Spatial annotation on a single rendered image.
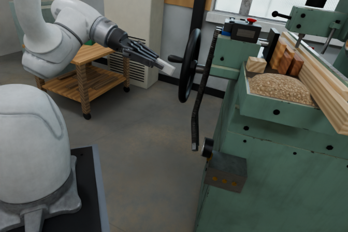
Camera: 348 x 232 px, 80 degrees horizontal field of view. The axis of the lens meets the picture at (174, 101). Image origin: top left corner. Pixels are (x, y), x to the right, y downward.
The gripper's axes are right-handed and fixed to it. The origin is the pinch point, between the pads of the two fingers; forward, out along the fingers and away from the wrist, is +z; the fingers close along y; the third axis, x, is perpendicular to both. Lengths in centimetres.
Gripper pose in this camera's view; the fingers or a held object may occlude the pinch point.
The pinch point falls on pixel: (164, 67)
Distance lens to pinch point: 72.1
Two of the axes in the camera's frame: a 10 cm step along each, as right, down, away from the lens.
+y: 2.4, -4.9, 8.4
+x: -4.3, 7.2, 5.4
